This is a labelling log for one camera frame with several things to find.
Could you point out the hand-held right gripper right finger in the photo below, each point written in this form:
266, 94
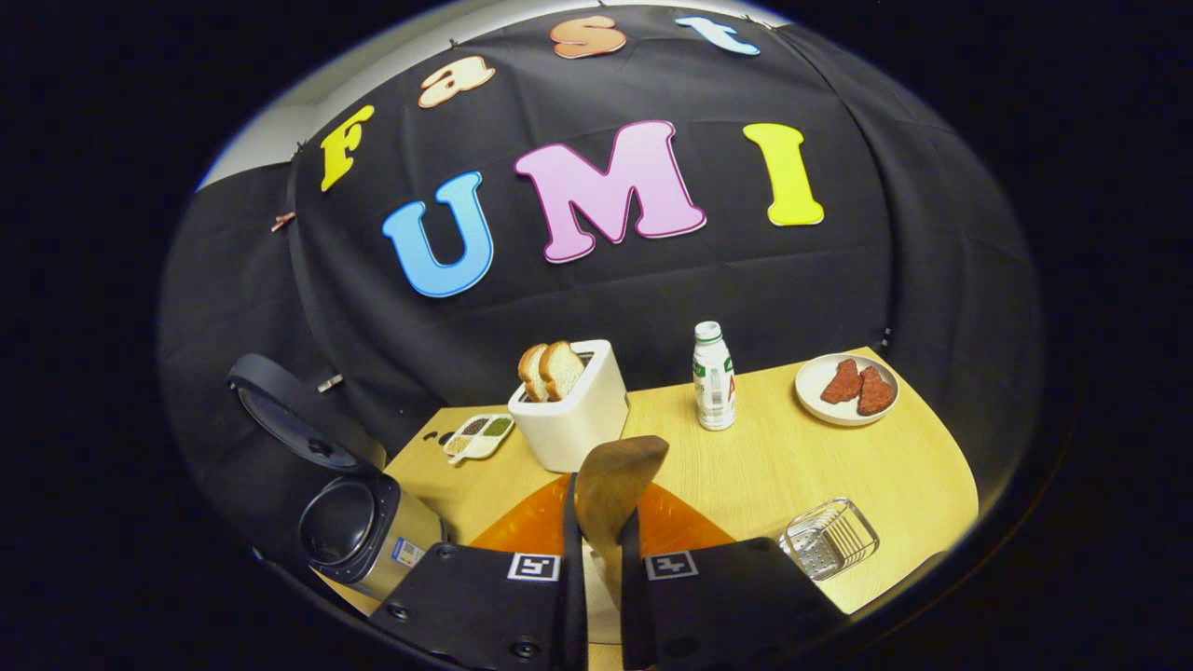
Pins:
634, 606

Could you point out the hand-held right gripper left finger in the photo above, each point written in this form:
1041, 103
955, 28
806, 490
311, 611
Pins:
574, 606

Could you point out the wooden spoon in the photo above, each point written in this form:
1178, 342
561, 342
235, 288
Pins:
615, 485

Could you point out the black and silver rice cooker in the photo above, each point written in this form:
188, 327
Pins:
373, 531

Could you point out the white divided grain dish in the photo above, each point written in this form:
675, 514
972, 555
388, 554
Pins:
485, 443

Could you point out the white toaster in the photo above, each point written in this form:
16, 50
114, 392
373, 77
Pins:
578, 419

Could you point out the toasted bread slice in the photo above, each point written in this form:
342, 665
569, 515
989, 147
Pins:
531, 373
561, 368

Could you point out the white milk bottle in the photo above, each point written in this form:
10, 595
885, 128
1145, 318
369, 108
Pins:
714, 382

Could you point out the white round plate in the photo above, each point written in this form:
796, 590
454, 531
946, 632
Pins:
813, 373

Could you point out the red meat slice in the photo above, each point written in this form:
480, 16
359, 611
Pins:
842, 382
875, 391

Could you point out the pink clothes peg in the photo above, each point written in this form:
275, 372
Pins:
283, 222

